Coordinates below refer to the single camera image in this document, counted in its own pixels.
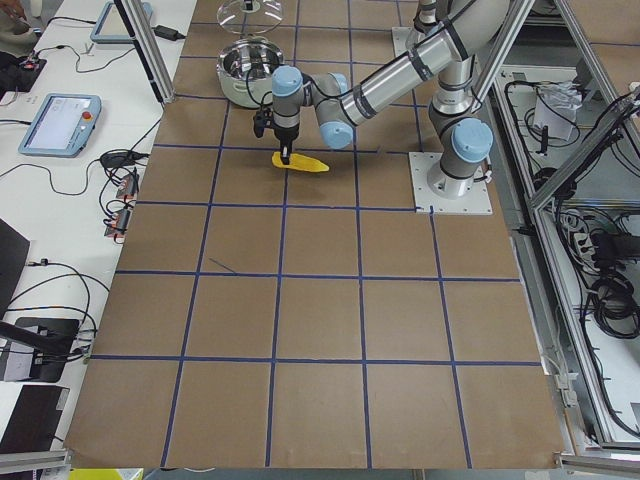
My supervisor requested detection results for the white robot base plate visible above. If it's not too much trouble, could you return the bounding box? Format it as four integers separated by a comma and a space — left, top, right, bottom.
408, 152, 493, 216

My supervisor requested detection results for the white steel cooking pot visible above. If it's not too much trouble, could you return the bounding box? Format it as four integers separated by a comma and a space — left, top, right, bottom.
217, 37, 284, 109

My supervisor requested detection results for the small orange circuit board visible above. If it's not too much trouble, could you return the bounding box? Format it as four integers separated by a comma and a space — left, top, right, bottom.
116, 172, 139, 201

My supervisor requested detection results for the teach pendant far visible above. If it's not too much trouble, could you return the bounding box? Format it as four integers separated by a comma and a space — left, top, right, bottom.
90, 1, 132, 44

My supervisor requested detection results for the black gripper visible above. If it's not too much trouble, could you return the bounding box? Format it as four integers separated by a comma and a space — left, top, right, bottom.
274, 125, 299, 166

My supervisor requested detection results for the aluminium frame post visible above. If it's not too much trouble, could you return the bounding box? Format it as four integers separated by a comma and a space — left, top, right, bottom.
114, 0, 175, 105

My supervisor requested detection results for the black power adapter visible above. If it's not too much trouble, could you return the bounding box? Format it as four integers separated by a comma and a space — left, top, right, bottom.
153, 25, 186, 41

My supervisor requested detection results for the white paper bag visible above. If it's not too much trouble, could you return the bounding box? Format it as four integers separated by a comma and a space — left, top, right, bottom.
533, 81, 582, 141

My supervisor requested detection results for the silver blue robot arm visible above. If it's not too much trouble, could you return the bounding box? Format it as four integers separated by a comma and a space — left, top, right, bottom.
266, 1, 510, 199
268, 1, 451, 168

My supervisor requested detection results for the teach pendant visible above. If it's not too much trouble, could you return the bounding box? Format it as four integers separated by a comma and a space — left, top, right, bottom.
18, 93, 102, 158
90, 1, 132, 44

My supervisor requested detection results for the black cable bundle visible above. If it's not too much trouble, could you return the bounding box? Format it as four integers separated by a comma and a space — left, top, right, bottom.
579, 269, 640, 341

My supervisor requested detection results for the yellow corn cob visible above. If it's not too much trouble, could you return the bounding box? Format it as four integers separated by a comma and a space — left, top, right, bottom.
271, 152, 330, 173

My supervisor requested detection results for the teach pendant near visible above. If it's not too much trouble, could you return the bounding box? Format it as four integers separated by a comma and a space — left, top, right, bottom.
18, 93, 102, 158

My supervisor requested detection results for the aluminium frame rail right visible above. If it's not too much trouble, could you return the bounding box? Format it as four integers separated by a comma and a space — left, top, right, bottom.
530, 90, 640, 216

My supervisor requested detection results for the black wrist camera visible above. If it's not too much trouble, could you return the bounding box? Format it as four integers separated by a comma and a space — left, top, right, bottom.
253, 108, 273, 138

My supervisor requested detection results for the glass pot lid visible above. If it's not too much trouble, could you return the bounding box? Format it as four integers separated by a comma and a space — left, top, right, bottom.
217, 0, 284, 35

